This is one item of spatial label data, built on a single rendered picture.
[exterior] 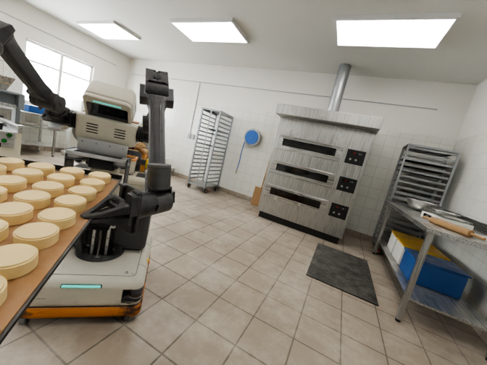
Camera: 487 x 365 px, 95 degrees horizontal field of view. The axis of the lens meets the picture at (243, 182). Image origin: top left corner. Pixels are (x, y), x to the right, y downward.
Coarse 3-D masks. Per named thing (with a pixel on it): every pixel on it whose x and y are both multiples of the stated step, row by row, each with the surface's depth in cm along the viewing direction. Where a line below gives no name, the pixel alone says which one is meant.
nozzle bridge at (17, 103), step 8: (0, 96) 236; (8, 96) 241; (16, 96) 246; (24, 96) 245; (0, 104) 234; (8, 104) 239; (16, 104) 246; (24, 104) 246; (16, 112) 250; (16, 120) 252
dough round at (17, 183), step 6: (0, 180) 43; (6, 180) 43; (12, 180) 44; (18, 180) 44; (24, 180) 45; (6, 186) 42; (12, 186) 43; (18, 186) 44; (24, 186) 45; (12, 192) 43
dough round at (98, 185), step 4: (80, 180) 52; (84, 180) 52; (88, 180) 53; (92, 180) 53; (96, 180) 54; (100, 180) 55; (80, 184) 51; (84, 184) 51; (88, 184) 51; (92, 184) 52; (96, 184) 52; (100, 184) 53; (104, 184) 54; (96, 188) 52; (100, 188) 53; (96, 192) 53
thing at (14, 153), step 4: (0, 124) 192; (0, 128) 192; (4, 128) 203; (8, 128) 208; (16, 136) 198; (20, 136) 201; (16, 140) 199; (20, 140) 202; (16, 144) 200; (20, 144) 202; (0, 148) 192; (4, 148) 194; (8, 148) 196; (12, 148) 198; (16, 148) 200; (20, 148) 203; (0, 152) 193; (4, 152) 195; (8, 152) 197; (12, 152) 199; (16, 152) 201; (8, 156) 197; (12, 156) 200; (16, 156) 202
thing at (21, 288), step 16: (64, 192) 49; (48, 208) 42; (80, 224) 40; (64, 240) 35; (48, 256) 31; (32, 272) 28; (16, 288) 25; (32, 288) 26; (16, 304) 24; (0, 320) 22
